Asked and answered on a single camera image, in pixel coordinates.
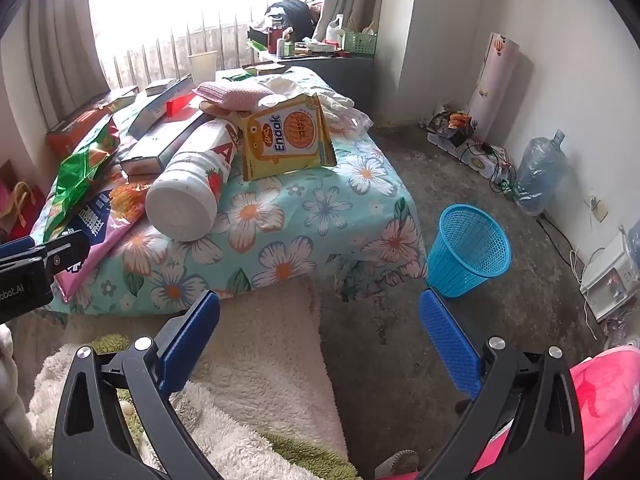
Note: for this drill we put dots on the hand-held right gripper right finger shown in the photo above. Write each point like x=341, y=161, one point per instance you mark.
x=447, y=342

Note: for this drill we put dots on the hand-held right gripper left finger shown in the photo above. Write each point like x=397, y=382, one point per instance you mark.
x=192, y=327

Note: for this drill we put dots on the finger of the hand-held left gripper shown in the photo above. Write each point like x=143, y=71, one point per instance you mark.
x=67, y=261
x=55, y=245

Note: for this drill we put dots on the green snack bag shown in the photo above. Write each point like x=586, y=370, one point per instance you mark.
x=82, y=170

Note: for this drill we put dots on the blue plastic wastebasket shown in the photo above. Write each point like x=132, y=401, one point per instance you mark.
x=467, y=255

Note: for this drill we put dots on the clear red flower plastic bag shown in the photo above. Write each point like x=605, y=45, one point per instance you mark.
x=352, y=120

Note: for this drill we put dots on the blue and pink snack bag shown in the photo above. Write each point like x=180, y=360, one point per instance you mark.
x=107, y=220

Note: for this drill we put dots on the red gift bag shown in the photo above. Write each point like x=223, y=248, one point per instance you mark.
x=17, y=200

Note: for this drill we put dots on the white fluffy blanket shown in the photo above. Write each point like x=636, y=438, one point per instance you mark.
x=270, y=375

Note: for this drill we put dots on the orange cardboard box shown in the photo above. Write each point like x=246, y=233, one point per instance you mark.
x=75, y=127

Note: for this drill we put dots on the large white plastic bottle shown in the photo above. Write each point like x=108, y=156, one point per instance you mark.
x=187, y=195

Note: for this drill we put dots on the long white box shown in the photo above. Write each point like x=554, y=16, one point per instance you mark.
x=160, y=142

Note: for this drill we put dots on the floral quilt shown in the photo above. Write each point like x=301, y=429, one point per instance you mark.
x=300, y=220

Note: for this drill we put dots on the white appliance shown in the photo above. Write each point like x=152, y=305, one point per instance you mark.
x=607, y=280

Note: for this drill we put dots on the pink plush cloth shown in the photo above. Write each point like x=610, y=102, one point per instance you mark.
x=610, y=400

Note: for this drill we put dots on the white and blue box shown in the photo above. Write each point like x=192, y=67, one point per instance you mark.
x=160, y=105

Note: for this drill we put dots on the small red box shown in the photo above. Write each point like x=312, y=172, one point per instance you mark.
x=180, y=106

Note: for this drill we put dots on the white power strip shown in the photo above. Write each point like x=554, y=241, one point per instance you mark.
x=475, y=157

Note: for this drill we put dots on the small white box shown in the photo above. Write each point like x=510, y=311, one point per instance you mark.
x=161, y=86

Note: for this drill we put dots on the clear water jug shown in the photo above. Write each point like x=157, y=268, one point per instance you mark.
x=540, y=175

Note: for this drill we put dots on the yellow biscuit packet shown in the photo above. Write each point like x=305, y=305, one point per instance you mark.
x=287, y=137

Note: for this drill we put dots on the pink towel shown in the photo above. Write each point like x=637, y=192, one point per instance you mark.
x=230, y=92

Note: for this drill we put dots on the white cloth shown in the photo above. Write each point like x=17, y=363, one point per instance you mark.
x=305, y=87

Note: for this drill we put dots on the printed paper roll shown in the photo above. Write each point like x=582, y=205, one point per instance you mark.
x=495, y=80

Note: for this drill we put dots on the grey side table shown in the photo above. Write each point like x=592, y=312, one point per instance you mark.
x=330, y=64

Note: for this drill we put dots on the red bottle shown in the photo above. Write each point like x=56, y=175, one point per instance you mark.
x=276, y=37

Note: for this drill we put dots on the green plastic basket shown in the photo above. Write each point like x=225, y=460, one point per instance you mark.
x=360, y=44

